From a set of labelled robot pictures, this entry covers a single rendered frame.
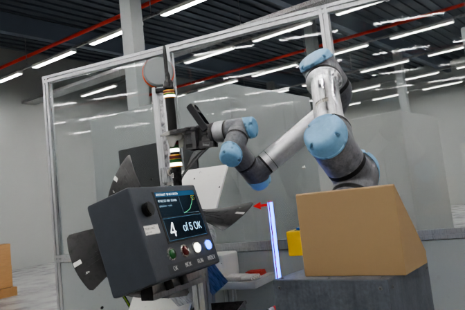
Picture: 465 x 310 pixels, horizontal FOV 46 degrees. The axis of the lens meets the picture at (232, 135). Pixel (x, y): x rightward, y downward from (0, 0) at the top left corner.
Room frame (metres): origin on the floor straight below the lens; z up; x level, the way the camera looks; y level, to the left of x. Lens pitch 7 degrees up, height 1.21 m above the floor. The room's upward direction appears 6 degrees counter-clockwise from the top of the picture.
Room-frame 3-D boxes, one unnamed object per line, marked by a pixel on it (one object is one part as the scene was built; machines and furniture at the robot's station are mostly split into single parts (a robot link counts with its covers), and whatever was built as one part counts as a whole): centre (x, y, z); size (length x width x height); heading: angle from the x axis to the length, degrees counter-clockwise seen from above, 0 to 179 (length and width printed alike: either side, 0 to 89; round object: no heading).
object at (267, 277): (2.51, 0.09, 0.85); 0.36 x 0.24 x 0.03; 65
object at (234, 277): (2.42, 0.02, 0.87); 0.15 x 0.09 x 0.02; 61
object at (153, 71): (2.67, 0.34, 1.88); 0.17 x 0.15 x 0.16; 65
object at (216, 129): (1.88, 0.04, 1.45); 0.08 x 0.05 x 0.08; 155
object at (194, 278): (1.24, 0.16, 1.04); 0.24 x 0.03 x 0.03; 155
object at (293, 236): (2.08, -0.24, 1.02); 0.16 x 0.10 x 0.11; 155
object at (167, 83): (1.96, 0.22, 1.47); 0.04 x 0.04 x 0.46
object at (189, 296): (1.98, 0.24, 0.91); 0.12 x 0.08 x 0.12; 155
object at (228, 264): (2.57, 0.14, 0.92); 0.17 x 0.16 x 0.11; 155
